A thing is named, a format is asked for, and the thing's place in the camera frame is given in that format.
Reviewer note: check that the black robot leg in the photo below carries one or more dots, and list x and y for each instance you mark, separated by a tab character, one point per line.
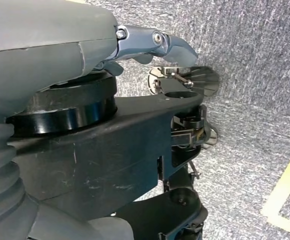
97	159
165	212

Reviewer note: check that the black robot right leg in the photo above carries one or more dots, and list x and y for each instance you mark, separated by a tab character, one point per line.
165	212

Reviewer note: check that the black robot left foot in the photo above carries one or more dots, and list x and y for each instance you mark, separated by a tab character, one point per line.
205	82

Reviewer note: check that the black robot left leg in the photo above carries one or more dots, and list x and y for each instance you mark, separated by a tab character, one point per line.
97	159

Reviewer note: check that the yellow floor tape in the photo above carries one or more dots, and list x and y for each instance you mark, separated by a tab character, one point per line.
285	185

